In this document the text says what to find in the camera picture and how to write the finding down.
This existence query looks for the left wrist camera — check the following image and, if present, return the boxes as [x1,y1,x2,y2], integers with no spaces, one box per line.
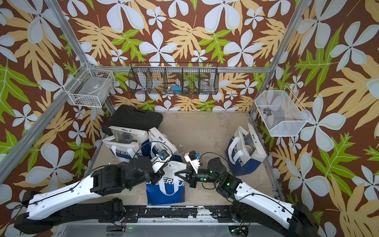
[151,150,172,173]

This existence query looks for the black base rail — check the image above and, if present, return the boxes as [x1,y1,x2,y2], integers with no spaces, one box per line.
[123,205,242,223]

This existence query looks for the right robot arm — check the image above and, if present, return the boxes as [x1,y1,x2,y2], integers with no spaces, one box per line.
[174,158,319,237]

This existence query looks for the blue object in basket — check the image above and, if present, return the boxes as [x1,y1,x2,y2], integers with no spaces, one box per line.
[171,85,183,94]

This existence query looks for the black plastic tool case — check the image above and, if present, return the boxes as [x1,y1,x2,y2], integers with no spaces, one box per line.
[102,105,163,136]

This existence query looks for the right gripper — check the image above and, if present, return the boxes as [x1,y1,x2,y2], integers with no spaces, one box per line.
[176,166,222,190]

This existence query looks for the white wire basket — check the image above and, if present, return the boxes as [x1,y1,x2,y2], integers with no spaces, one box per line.
[64,63,115,108]

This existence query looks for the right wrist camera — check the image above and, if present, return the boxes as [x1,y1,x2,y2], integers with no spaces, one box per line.
[184,151,201,174]

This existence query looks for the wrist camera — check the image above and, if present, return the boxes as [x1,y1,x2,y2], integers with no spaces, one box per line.
[151,150,172,173]
[184,151,201,174]

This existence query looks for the black wire basket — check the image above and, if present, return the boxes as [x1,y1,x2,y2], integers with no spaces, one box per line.
[127,62,220,95]

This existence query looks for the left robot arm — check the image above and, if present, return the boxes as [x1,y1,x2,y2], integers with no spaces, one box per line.
[14,157,168,235]

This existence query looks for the takeout bag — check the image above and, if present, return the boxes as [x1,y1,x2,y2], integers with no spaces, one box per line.
[225,123,267,176]
[146,161,187,205]
[102,126,151,163]
[148,127,183,163]

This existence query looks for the white mesh basket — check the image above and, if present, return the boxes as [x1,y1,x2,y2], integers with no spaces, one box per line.
[255,87,311,137]

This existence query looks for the small dark object in mesh basket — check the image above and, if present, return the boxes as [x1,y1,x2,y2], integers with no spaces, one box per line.
[263,108,272,117]

